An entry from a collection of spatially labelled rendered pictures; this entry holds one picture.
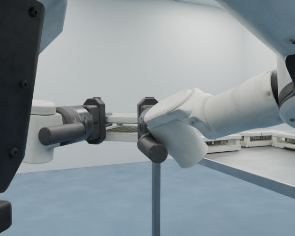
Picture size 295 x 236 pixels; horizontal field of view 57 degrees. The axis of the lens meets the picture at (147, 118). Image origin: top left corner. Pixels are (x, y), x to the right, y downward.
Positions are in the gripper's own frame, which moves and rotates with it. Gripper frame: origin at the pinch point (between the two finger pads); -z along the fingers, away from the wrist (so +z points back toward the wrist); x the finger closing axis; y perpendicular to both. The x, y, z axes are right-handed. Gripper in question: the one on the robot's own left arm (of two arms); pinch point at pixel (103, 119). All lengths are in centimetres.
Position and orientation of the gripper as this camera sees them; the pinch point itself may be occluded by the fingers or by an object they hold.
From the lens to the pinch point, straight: 76.7
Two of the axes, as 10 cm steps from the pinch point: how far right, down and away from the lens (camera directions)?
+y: 9.0, 0.3, -4.3
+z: -4.3, 0.8, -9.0
